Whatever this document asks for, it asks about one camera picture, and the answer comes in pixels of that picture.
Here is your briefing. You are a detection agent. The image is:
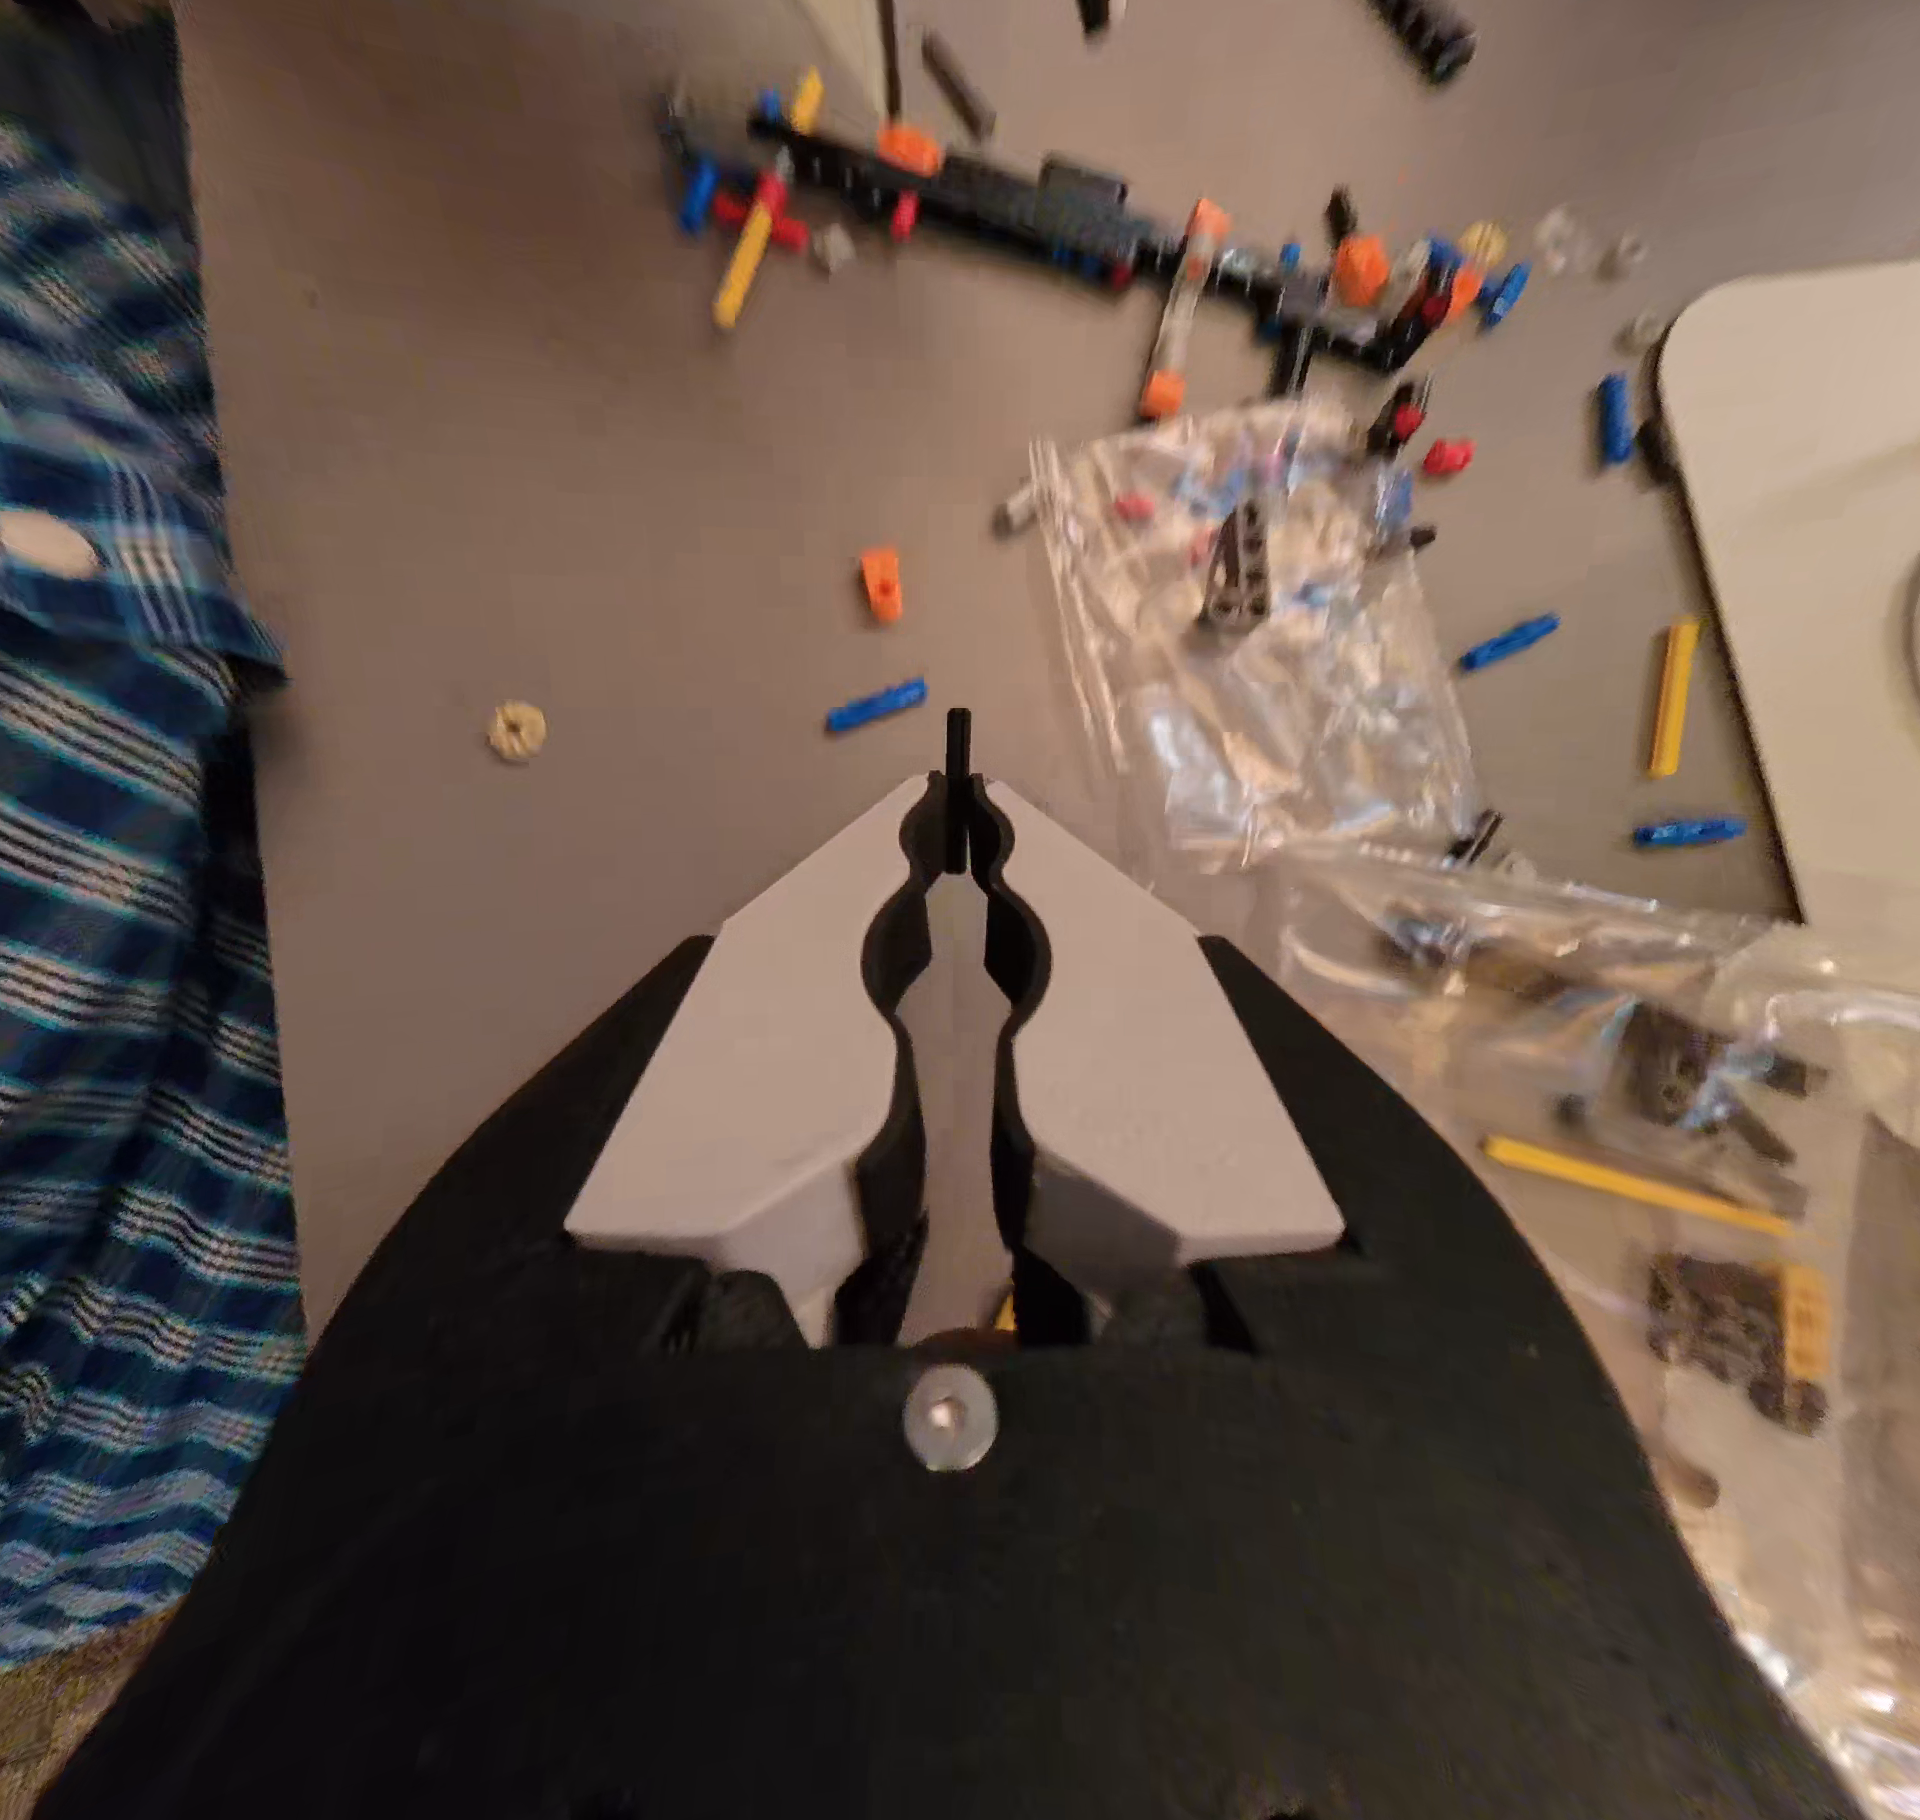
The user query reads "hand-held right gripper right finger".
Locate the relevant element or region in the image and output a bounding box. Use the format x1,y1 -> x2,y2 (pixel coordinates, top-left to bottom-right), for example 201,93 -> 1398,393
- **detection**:
971,778 -> 1349,1355

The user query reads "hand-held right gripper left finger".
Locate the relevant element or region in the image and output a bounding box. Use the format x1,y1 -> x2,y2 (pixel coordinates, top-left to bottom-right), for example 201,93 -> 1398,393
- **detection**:
564,773 -> 962,1355

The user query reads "dark grey lego bar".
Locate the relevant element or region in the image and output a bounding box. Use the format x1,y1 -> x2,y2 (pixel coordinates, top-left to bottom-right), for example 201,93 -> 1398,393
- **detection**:
918,29 -> 998,143

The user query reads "black lego beam assembly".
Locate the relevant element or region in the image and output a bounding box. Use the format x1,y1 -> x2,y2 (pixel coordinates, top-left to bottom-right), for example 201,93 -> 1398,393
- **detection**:
659,87 -> 1502,420

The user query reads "long yellow lego axle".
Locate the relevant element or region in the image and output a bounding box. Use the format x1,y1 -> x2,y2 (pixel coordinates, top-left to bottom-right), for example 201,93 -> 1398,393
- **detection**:
1481,1132 -> 1797,1240

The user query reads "dark grey lego beam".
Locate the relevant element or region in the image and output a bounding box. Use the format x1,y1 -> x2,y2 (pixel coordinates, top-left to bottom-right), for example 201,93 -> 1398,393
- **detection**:
1197,497 -> 1279,632

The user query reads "yellow lego brick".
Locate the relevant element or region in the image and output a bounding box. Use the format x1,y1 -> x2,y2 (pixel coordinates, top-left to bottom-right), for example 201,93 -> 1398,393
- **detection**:
1774,1262 -> 1835,1381

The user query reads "large clear plastic bag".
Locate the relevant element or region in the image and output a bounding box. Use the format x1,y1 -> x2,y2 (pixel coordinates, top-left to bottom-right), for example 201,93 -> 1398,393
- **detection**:
1261,844 -> 1920,1793

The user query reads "small clear plastic bag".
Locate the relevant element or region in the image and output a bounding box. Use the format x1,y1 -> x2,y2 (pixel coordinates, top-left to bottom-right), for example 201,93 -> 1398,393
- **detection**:
1033,402 -> 1480,869

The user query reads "blue plaid clothing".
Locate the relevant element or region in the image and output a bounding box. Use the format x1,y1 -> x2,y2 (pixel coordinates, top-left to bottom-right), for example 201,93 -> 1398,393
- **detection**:
0,36 -> 309,1673

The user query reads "white cardboard sheet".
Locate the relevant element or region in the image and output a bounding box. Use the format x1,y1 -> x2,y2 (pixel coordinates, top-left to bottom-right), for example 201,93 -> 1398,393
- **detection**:
1656,259 -> 1920,937

